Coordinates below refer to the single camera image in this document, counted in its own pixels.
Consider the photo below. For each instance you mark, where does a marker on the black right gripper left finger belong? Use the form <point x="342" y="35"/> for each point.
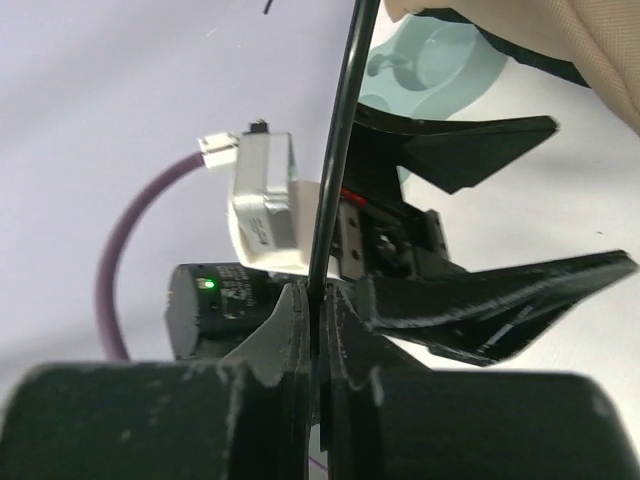
<point x="247" y="416"/>

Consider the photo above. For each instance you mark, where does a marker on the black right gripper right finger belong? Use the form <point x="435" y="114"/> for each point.
<point x="387" y="416"/>

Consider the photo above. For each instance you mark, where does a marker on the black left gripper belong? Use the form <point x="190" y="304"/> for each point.
<point x="478" y="318"/>

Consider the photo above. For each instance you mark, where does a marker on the beige fabric pet tent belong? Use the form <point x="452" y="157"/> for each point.
<point x="599" y="38"/>

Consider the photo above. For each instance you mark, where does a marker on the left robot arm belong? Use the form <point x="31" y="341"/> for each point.
<point x="213" y="307"/>

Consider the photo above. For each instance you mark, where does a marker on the green double pet bowl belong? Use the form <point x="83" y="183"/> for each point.
<point x="430" y="69"/>

